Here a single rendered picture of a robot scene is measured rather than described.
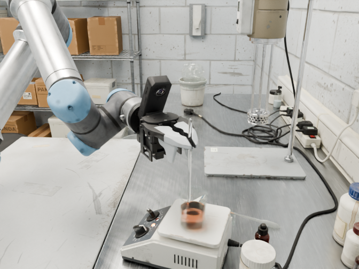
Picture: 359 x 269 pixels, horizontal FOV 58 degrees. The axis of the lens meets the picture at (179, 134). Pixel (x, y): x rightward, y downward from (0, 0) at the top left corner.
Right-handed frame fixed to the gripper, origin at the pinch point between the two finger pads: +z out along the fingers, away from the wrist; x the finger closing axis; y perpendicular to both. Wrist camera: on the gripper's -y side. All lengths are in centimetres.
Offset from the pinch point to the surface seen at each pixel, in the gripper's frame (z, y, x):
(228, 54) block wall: -190, 23, -158
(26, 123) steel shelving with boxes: -267, 83, 8
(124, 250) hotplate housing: -4.9, 22.9, 11.5
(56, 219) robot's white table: -26.0, 26.0, 20.6
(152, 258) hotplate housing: -0.5, 23.1, 7.7
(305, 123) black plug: -31, 20, -71
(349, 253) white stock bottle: 17.9, 22.4, -25.4
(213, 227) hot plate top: 3.9, 17.0, -3.1
